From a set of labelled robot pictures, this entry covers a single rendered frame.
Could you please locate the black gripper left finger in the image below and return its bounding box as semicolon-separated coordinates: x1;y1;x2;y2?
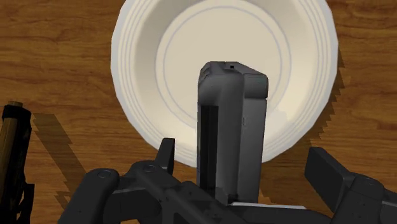
57;137;218;224

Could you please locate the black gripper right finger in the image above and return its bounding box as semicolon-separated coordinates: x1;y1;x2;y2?
304;146;397;224

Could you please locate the white bowl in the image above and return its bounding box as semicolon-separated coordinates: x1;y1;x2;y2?
110;0;340;168

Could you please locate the black and brown tool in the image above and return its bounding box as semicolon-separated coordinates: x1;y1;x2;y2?
0;101;36;224

